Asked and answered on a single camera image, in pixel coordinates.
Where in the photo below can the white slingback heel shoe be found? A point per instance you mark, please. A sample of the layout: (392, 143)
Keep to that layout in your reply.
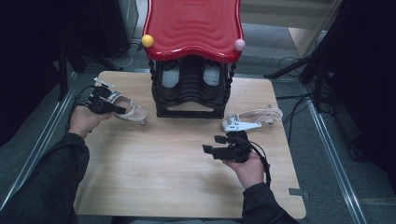
(267, 116)
(135, 115)

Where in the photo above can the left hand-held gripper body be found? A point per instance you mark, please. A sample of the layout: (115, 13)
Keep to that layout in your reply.
(98, 104)

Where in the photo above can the metal floor rail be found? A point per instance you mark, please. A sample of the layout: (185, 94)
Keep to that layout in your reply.
(37, 137)
(333, 155)

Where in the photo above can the person's right hand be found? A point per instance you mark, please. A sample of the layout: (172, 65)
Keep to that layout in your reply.
(250, 172)

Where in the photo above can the black metal stand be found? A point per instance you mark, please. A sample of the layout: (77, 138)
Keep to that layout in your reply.
(63, 74)

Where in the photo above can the yellow ball knob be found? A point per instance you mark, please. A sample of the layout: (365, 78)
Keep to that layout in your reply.
(147, 41)

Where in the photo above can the black leather shoe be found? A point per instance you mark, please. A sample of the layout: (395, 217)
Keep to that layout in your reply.
(212, 74)
(170, 76)

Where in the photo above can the black tripod stand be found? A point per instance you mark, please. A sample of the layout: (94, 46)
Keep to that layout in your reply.
(289, 67)

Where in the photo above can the pink ball knob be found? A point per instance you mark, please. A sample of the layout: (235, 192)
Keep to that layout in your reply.
(239, 45)

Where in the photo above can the red and black shoe rack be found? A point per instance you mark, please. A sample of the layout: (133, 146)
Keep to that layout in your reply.
(193, 25)

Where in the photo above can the grey table bracket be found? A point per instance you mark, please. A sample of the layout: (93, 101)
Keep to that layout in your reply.
(299, 193)

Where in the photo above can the person's left hand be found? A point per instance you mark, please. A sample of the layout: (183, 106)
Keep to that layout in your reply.
(82, 121)

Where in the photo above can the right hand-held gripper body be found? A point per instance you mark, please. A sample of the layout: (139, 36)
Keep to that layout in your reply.
(238, 149)

